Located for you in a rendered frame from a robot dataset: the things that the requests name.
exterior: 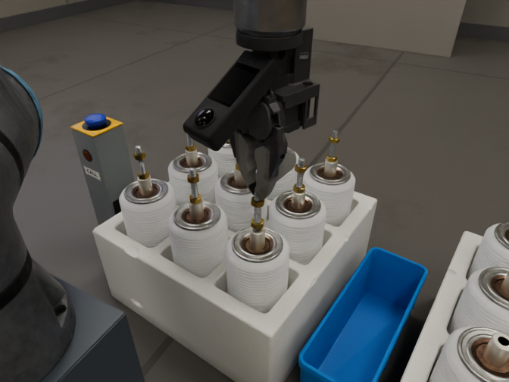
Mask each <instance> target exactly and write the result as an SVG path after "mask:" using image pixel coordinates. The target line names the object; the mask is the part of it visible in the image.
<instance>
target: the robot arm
mask: <svg viewBox="0 0 509 382"><path fill-rule="evenodd" d="M306 10H307V0H233V15H234V24H235V26H236V27H237V28H236V44H237V45H239V46H241V47H243V48H245V49H251V50H252V51H251V52H250V51H248V50H245V51H244V52H243V53H242V54H241V55H240V56H239V58H238V59H237V60H236V62H235V63H234V64H233V65H232V66H231V68H230V69H229V70H228V71H227V72H226V73H225V74H224V75H223V77H222V78H221V79H220V81H219V82H218V83H217V84H216V86H215V87H214V88H213V89H212V90H211V91H210V92H209V93H208V95H207V96H206V97H205V98H204V100H203V101H202V102H201V103H200V105H199V106H198V107H197V108H196V109H195V110H194V111H193V112H192V114H191V115H190V116H189V117H188V119H187V120H186V121H185V122H184V124H183V129H184V130H185V131H186V133H187V134H188V135H189V136H190V137H191V138H192V139H193V140H195V141H197V142H199V143H201V144H202V145H204V146H206V147H208V148H209V149H211V150H213V151H219V150H220V149H221V148H222V147H223V145H224V144H225V143H226V141H227V140H228V139H230V143H231V146H232V150H233V155H234V158H236V161H237V165H238V167H239V170H240V173H241V175H242V177H243V180H244V181H245V184H246V186H247V187H248V189H249V190H250V192H251V194H252V195H255V192H256V194H257V195H258V197H259V199H260V200H264V199H266V198H267V197H268V196H269V195H270V194H271V192H272V191H273V188H274V187H275V184H276V182H277V181H278V180H280V179H281V178H282V177H283V176H285V175H286V174H287V173H288V172H290V171H291V170H292V169H293V168H294V166H295V164H296V155H294V154H291V153H286V152H287V147H288V141H287V138H286V135H285V133H291V132H292V131H294V130H297V129H299V128H300V127H301V126H302V129H303V130H304V129H307V128H309V127H311V126H313V125H315V124H317V109H318V102H319V93H320V83H316V82H314V81H311V80H310V69H311V50H312V40H313V31H314V28H312V27H304V25H305V21H306ZM303 27H304V28H303ZM313 97H315V101H314V116H312V117H309V113H310V103H311V99H312V98H313ZM42 125H43V118H42V109H41V106H40V104H39V100H38V99H37V97H36V95H35V93H34V91H32V89H31V88H30V86H29V85H28V84H27V83H26V82H25V81H24V80H23V79H22V78H21V77H20V76H18V75H17V74H16V73H15V72H13V71H12V70H10V69H6V68H5V67H2V66H1V65H0V382H40V381H41V380H43V379H44V378H45V377H46V376H47V375H48V374H49V373H50V372H51V371H52V369H53V368H54V367H55V366H56V365H57V363H59V361H60V360H61V358H62V357H63V355H64V354H65V352H66V351H67V348H68V346H69V345H70V342H71V340H72V337H73V333H74V329H75V323H76V317H75V312H74V309H73V306H72V303H71V301H70V298H69V296H68V294H67V291H66V290H65V289H64V288H63V286H62V285H61V284H60V283H59V282H58V281H57V280H56V279H54V278H53V276H51V275H50V274H49V273H48V272H47V271H45V270H44V269H43V268H42V267H41V266H40V265H38V264H37V263H36V262H35V261H34V260H33V259H32V258H31V256H30V254H29V252H28V249H27V247H26V244H25V242H24V241H23V237H22V236H21V233H20V231H19V228H18V226H17V224H16V221H15V219H14V214H13V206H14V203H15V200H16V198H17V195H18V193H19V190H20V188H21V186H22V183H23V180H24V178H25V176H26V174H27V171H28V168H29V166H30V163H31V161H32V160H33V158H34V157H35V155H36V153H37V151H38V149H39V146H40V143H41V140H42ZM256 170H257V173H256Z"/></svg>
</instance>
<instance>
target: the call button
mask: <svg viewBox="0 0 509 382"><path fill-rule="evenodd" d="M84 121H85V124H86V125H88V127H91V128H97V127H102V126H104V125H105V122H106V121H107V118H106V116H105V115H104V114H90V115H88V116H86V117H85V118H84Z"/></svg>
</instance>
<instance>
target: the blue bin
mask: <svg viewBox="0 0 509 382"><path fill-rule="evenodd" d="M427 275H428V270H427V269H426V268H425V267H424V266H422V265H420V264H418V263H416V262H414V261H411V260H409V259H406V258H403V257H401V256H399V255H396V254H394V253H392V252H389V251H386V250H384V249H381V248H378V247H373V248H371V249H370V250H369V251H368V253H367V254H366V255H365V257H364V259H363V260H362V262H361V263H360V264H359V266H358V268H357V269H356V270H355V272H354V273H353V274H352V276H351V278H350V279H349V281H348V282H347V284H346V285H345V287H344V288H343V290H342V291H341V293H340V294H339V296H338V297H337V298H336V300H335V302H334V303H333V304H332V306H331V307H330V309H329V311H328V312H327V313H326V315H325V316H324V318H323V320H322V321H321V322H320V324H319V325H318V326H317V328H316V330H315V331H314V332H313V334H312V335H311V337H310V339H309V340H308V341H307V343H306V344H305V346H304V348H303V349H302V351H301V352H300V354H299V356H298V365H299V367H300V369H301V373H300V382H378V380H379V378H380V376H381V374H382V372H383V370H385V369H386V366H387V363H388V360H389V356H390V355H391V353H392V350H393V349H394V348H395V347H396V345H397V342H398V338H399V336H400V333H401V331H402V329H403V327H405V325H406V323H407V320H408V317H409V314H410V313H411V309H414V306H415V303H416V301H417V297H418V295H419V293H420V291H421V289H422V287H423V284H424V282H425V280H426V277H427Z"/></svg>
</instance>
